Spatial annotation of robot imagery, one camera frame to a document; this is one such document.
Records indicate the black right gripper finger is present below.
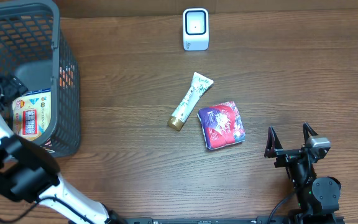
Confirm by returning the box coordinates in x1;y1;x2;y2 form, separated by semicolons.
264;126;283;157
303;123;318;145

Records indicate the yellow snack bag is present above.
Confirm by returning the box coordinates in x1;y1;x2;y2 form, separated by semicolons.
12;89;52;141

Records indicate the purple red tissue pack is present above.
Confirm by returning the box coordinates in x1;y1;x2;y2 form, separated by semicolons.
197;101;246;151

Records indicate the white bamboo print tube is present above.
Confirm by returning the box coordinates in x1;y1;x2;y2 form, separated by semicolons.
167;72;214;131

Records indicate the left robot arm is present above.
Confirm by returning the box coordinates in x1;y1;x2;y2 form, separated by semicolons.
0;78;125;223

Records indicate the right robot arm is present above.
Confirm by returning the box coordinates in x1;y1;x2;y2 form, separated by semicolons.
264;123;344;224

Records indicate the white barcode scanner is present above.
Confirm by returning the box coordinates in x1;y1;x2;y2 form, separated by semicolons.
182;8;209;51

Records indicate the grey plastic shopping basket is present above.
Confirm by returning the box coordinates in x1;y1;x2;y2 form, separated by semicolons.
0;1;80;157

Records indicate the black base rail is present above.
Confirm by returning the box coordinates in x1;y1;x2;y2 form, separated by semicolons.
125;216;345;224

